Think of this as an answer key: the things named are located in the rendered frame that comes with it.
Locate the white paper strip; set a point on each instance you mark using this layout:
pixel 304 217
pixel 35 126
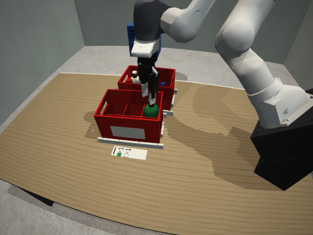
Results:
pixel 129 152

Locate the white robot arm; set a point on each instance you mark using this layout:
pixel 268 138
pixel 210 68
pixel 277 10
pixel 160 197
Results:
pixel 276 104

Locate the white bottle with grey label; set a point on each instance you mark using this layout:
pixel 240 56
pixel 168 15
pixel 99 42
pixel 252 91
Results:
pixel 135 78

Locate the dark red crate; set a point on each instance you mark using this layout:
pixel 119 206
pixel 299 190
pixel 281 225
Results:
pixel 166 75
pixel 123 117

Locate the green bottle with pale green label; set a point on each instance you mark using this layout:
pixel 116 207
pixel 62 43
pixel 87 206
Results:
pixel 151 110

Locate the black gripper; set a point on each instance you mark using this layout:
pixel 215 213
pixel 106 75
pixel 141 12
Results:
pixel 148 75

